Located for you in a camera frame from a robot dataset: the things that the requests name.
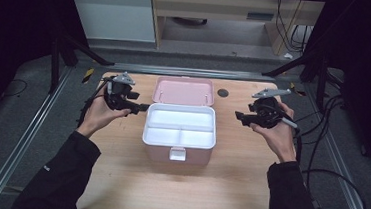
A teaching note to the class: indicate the light wooden desk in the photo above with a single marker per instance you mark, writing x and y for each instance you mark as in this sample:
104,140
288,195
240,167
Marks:
214,6

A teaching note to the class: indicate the white cabinet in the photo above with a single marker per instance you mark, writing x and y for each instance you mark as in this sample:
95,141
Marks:
113,13

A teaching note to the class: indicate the person's right hand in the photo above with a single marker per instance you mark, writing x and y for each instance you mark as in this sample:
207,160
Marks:
281,138

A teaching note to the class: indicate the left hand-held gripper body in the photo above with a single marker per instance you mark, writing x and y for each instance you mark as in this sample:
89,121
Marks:
117,97

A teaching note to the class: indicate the aluminium floor rail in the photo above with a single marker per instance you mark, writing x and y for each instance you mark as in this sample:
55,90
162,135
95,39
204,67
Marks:
344,187
23,142

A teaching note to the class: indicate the black round table grommet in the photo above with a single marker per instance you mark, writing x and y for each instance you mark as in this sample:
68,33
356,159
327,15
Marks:
223,93

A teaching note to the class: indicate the yellow black tape strip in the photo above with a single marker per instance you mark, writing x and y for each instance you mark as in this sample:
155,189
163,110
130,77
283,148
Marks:
297,90
88,75

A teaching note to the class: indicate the white compartment tray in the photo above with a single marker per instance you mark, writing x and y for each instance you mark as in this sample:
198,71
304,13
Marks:
180,119

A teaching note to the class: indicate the black metal stand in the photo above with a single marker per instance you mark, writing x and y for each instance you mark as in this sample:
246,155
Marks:
55,64
322,81

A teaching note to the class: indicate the dark grey desk panel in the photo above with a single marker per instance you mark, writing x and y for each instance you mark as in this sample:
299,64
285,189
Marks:
260,16

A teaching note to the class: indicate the person's left hand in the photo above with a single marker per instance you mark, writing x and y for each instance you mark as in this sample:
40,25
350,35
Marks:
99,116

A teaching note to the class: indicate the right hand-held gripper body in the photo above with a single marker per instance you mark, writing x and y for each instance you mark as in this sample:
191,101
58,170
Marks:
268,112

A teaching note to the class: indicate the white paper scrap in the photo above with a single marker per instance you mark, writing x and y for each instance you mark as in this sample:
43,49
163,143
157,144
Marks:
288,55

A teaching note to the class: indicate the pink storage box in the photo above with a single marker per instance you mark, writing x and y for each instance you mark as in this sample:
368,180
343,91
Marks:
184,91

